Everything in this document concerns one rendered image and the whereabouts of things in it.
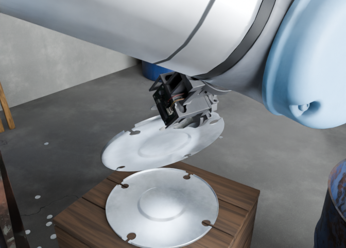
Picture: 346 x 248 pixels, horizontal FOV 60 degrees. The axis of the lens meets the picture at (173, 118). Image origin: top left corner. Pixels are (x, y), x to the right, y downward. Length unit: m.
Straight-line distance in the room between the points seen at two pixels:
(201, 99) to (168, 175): 0.48
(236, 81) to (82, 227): 0.68
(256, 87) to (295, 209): 1.26
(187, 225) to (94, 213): 0.23
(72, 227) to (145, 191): 0.20
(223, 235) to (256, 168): 0.86
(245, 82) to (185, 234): 0.61
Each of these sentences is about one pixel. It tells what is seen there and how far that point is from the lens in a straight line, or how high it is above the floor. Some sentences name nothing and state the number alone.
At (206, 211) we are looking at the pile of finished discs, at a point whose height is 0.35.
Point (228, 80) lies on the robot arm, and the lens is 0.15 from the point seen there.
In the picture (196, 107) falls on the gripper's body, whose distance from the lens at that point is 0.45.
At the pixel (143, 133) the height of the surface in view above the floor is 0.61.
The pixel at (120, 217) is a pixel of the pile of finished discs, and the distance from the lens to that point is 0.79.
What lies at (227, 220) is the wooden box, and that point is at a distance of 0.79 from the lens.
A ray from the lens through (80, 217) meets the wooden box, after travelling 0.82.
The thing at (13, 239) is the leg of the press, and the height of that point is 0.29.
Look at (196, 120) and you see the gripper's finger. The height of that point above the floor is 0.67.
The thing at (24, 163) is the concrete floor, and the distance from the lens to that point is 1.74.
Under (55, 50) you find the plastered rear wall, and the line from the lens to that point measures 2.52.
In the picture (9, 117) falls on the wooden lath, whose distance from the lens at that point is 2.08.
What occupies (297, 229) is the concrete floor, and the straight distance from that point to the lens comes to 1.32.
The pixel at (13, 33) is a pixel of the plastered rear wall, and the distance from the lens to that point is 2.35.
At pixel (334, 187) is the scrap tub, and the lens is 0.88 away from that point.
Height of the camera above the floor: 0.91
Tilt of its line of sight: 27 degrees down
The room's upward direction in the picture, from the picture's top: straight up
